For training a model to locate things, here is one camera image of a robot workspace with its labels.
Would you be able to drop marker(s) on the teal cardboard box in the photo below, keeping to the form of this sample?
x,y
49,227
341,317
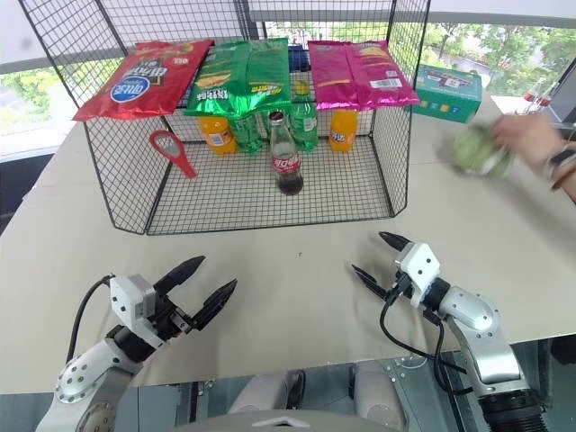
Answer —
x,y
445,92

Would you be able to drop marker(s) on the green round package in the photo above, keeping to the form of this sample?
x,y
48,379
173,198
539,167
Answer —
x,y
474,150

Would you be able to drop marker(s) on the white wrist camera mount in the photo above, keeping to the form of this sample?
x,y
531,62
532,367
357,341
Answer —
x,y
420,267
128,299

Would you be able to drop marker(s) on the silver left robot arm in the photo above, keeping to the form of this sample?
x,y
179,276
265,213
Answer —
x,y
94,373

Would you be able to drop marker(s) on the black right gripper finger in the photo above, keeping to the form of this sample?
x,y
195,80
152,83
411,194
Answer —
x,y
396,242
371,281

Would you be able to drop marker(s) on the red bottle opener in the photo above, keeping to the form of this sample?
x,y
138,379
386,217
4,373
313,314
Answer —
x,y
177,155

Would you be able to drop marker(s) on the orange soda plastic bottle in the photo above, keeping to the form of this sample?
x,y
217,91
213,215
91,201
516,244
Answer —
x,y
343,132
217,135

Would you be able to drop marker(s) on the blue package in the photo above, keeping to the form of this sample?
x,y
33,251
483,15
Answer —
x,y
298,58

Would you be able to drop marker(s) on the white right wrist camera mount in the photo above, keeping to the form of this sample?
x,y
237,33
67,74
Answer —
x,y
420,267

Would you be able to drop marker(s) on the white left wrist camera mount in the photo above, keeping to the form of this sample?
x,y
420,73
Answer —
x,y
128,299

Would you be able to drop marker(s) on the green chip bag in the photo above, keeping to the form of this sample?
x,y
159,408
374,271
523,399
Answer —
x,y
213,85
265,72

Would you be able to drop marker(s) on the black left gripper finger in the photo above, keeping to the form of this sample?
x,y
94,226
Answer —
x,y
180,274
215,303

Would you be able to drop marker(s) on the dark wristwatch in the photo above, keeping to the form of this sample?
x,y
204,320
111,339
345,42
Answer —
x,y
560,158

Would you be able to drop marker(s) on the dark laptop screen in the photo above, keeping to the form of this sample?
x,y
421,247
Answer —
x,y
566,94

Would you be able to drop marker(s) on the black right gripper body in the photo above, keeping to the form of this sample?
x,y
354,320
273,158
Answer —
x,y
402,283

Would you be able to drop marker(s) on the glass cola bottle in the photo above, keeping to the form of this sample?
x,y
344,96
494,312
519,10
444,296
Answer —
x,y
286,162

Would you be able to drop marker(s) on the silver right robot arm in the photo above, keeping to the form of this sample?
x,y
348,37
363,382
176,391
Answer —
x,y
486,333

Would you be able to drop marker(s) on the dark robot torso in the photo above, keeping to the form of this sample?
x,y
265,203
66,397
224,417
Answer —
x,y
288,423

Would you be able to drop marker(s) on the green soda plastic bottle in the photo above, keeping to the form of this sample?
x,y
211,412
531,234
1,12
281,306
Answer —
x,y
247,135

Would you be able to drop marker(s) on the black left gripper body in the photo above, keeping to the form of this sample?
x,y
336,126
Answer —
x,y
173,321

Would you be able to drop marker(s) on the person's bare hand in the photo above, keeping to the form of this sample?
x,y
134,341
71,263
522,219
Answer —
x,y
526,137

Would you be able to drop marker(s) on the red chip bag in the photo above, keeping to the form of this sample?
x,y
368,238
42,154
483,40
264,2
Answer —
x,y
144,81

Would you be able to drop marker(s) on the person's forearm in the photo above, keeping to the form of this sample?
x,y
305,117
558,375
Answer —
x,y
568,175

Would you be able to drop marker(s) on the pink chip bag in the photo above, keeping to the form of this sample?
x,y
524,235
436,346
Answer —
x,y
382,76
330,76

